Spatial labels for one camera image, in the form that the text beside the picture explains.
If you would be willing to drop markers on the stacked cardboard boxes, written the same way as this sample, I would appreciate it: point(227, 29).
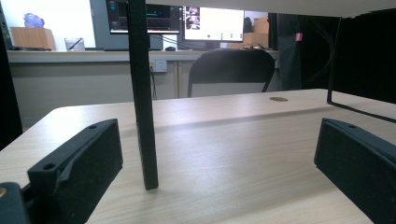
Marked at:
point(257, 34)

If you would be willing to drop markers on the white wall outlet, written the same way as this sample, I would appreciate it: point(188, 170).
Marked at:
point(159, 66)

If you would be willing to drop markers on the purple figurine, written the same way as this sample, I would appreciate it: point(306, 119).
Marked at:
point(33, 20)

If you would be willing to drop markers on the round table grommet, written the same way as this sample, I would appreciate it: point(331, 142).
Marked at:
point(278, 99)

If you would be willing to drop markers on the black computer mouse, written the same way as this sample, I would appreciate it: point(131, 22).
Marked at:
point(170, 48)

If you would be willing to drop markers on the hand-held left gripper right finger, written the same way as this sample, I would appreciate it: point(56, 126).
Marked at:
point(361, 168)

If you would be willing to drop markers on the bright computer monitor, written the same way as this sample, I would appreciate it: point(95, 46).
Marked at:
point(218, 25)

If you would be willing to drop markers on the dark computer monitor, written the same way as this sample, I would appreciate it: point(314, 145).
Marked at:
point(162, 18)

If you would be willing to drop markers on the black folding chair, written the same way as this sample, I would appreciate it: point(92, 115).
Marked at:
point(230, 67)

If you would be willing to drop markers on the grey counter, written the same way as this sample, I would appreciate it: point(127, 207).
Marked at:
point(77, 56)

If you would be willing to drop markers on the clear cup with pen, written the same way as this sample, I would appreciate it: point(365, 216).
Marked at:
point(74, 45)

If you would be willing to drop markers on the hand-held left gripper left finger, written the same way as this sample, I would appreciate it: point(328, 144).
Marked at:
point(81, 168)

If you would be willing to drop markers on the brown cardboard box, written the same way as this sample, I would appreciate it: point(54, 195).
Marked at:
point(32, 39)

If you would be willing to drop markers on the black shelf with metal legs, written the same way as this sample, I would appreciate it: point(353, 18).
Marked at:
point(141, 93)

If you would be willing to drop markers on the pink tag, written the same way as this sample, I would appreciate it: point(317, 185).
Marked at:
point(299, 36)

